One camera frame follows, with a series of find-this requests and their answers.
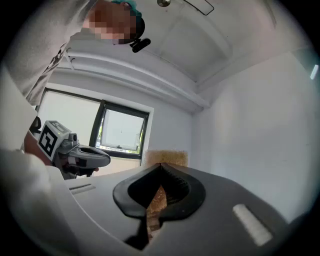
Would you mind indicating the person's left forearm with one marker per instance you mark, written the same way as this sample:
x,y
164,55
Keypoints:
x,y
32,147

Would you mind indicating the black head-mounted camera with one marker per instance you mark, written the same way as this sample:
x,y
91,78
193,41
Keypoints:
x,y
140,45

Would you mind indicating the black framed window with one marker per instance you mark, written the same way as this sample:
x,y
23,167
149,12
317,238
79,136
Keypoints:
x,y
72,117

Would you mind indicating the person's head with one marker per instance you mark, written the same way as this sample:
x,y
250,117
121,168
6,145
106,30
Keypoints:
x,y
110,22

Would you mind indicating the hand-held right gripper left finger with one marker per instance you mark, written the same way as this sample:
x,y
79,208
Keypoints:
x,y
100,195

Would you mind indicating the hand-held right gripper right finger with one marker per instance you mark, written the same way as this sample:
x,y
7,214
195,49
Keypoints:
x,y
220,205

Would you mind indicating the black rectangular ceiling light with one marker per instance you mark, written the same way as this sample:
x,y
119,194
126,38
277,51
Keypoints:
x,y
210,11

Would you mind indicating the teal headband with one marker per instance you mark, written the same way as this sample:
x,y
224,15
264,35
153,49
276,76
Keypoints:
x,y
127,3

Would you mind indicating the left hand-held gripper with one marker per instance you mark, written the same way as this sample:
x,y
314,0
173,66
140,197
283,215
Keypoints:
x,y
47,140

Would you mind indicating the round metal ceiling fixture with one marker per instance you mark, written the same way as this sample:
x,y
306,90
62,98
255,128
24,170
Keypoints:
x,y
163,2

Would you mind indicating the person in white coat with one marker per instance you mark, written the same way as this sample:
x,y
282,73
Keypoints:
x,y
37,50

